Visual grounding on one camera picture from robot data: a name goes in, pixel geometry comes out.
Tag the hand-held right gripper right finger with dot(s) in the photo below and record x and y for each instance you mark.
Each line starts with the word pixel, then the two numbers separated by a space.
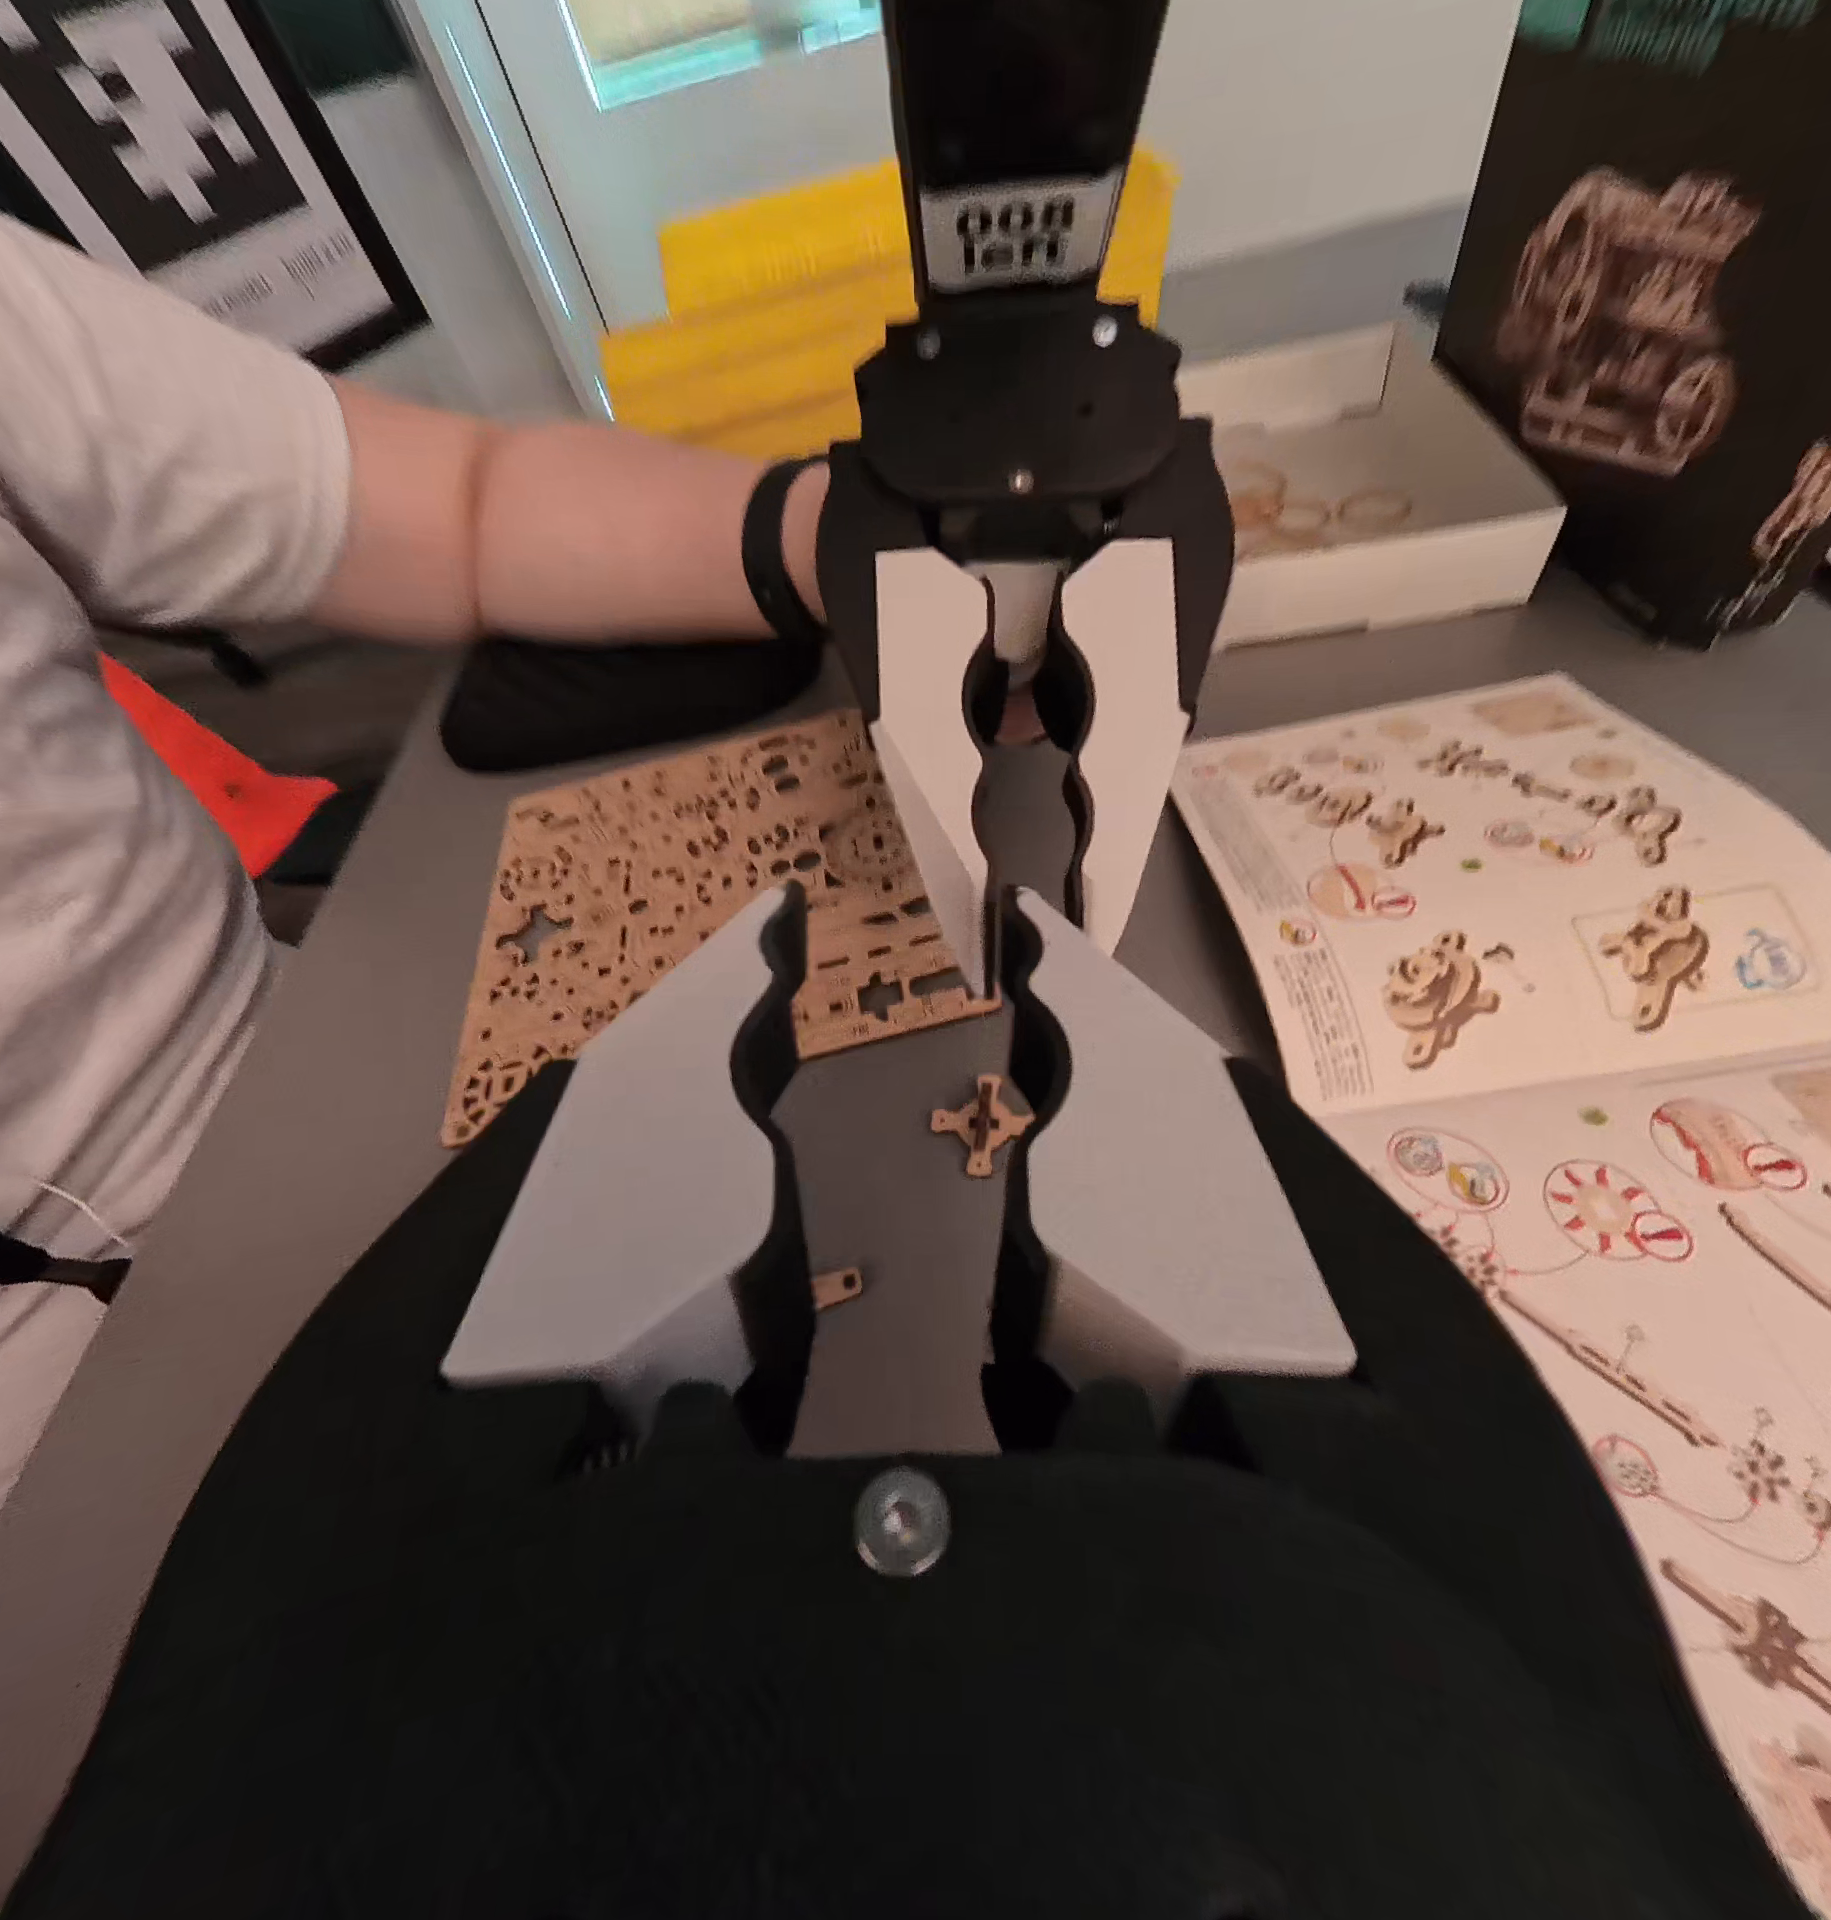
pixel 1186 1200

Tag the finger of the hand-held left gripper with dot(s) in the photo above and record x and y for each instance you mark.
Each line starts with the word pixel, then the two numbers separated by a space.
pixel 923 660
pixel 1133 675

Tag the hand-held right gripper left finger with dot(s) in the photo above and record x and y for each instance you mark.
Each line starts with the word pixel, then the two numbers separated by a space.
pixel 616 1200

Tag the small wooden cross part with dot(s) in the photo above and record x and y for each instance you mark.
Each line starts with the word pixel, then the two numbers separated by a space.
pixel 982 1121

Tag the small wooden key-shaped part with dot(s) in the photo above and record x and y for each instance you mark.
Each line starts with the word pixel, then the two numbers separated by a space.
pixel 841 1286

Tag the person's left forearm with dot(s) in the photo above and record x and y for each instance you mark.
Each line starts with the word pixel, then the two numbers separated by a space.
pixel 602 525

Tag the laser-cut wooden parts sheet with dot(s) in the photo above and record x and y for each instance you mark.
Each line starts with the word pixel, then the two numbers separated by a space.
pixel 631 900

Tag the black model kit box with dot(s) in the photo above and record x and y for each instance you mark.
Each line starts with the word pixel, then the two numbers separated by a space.
pixel 1605 450

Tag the yellow plastic bin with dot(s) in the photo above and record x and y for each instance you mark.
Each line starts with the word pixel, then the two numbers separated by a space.
pixel 767 316

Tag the white cardboard box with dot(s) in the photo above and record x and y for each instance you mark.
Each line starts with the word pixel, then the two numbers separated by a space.
pixel 1394 600

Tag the black cushion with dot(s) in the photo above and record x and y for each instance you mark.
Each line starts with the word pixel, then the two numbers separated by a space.
pixel 631 705

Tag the open instruction booklet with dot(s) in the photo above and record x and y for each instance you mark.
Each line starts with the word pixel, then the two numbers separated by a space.
pixel 1529 931

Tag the white glass door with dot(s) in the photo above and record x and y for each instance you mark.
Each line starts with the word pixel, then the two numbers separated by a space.
pixel 511 180

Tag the orange cloth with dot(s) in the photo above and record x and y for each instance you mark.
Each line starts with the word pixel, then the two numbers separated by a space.
pixel 211 781

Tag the person in white shirt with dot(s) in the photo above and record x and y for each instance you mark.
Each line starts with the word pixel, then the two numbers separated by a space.
pixel 92 751

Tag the framed black-white marker poster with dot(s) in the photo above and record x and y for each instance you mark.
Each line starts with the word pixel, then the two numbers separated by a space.
pixel 152 136

